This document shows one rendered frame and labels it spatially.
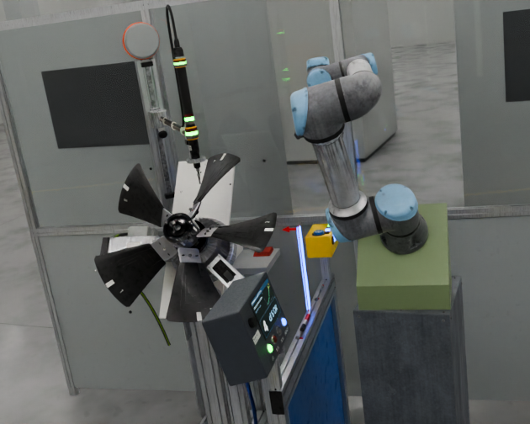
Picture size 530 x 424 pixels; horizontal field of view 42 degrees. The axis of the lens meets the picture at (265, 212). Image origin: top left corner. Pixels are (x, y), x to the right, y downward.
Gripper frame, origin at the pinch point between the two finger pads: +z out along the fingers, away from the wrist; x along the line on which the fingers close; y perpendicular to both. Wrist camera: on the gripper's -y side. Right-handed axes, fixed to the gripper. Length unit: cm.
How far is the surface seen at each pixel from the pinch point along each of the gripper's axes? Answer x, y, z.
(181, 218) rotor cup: 7, -56, 15
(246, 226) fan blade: 5.6, -32.2, 21.4
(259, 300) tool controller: -68, -19, 16
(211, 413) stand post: 16, -64, 107
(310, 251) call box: 22.1, -11.9, 41.1
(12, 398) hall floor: 96, -202, 139
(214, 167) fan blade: 26, -44, 3
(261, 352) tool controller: -80, -19, 25
